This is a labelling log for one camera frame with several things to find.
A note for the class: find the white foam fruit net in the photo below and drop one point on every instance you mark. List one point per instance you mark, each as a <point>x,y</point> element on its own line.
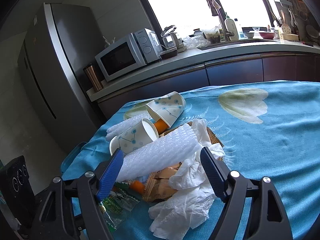
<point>175,147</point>

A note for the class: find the white microwave oven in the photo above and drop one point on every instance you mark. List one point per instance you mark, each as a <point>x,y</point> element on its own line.
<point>129,53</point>

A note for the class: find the silver refrigerator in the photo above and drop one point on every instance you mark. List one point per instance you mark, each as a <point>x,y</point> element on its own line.
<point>61,41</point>

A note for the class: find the black appliance with dials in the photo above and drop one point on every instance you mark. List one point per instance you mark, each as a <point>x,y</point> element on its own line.
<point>17,191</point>

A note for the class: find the clear green plastic bag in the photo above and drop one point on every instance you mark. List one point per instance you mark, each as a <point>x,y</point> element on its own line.
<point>119,204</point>

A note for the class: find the dark kitchen base cabinet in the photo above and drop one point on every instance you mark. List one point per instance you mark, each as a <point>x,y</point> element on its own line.
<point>230,64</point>

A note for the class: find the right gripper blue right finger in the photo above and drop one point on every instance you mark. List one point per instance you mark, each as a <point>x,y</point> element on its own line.
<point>216,172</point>

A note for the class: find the electric kettle on counter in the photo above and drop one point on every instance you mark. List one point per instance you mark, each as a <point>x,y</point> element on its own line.
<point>171,39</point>

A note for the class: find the orange peel piece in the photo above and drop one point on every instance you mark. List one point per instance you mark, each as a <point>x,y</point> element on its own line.
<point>161,126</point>

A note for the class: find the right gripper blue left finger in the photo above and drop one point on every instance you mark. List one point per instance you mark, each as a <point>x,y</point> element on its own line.
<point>107,172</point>

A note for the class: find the white soap dispenser bottle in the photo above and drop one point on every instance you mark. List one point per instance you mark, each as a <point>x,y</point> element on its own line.
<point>231,27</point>

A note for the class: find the blue floral tablecloth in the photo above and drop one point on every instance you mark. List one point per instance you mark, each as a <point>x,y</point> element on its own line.
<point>281,142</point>

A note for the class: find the copper thermos bottle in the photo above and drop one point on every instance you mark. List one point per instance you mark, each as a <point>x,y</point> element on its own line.
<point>90,72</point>

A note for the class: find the red bowl on counter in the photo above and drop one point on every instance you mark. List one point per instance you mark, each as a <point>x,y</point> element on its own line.
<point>267,35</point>

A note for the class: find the white tissue paper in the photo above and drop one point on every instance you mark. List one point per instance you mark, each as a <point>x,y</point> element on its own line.
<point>189,207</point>

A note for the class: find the dotted paper cup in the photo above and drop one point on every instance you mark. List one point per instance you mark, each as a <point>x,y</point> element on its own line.
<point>135,137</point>
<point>167,108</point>

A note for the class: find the blue plastic trash bin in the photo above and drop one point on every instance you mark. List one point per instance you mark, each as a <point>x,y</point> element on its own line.
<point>71,156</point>

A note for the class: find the chrome kitchen faucet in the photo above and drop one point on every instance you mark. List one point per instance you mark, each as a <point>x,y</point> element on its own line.
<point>215,10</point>

